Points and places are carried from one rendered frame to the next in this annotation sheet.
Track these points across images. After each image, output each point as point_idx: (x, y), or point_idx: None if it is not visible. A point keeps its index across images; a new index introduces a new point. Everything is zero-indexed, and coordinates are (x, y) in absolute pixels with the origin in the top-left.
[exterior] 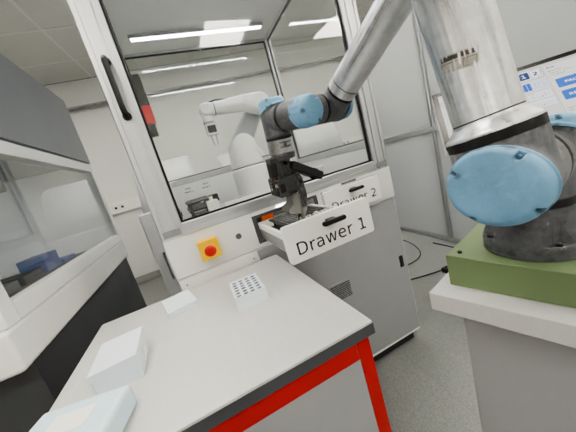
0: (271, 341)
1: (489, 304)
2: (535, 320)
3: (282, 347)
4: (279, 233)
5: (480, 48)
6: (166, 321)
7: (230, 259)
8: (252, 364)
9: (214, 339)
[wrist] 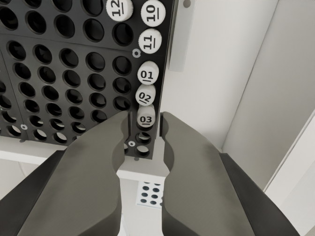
0: (286, 203)
1: None
2: None
3: (306, 202)
4: (146, 180)
5: None
6: (130, 235)
7: (21, 174)
8: (292, 220)
9: None
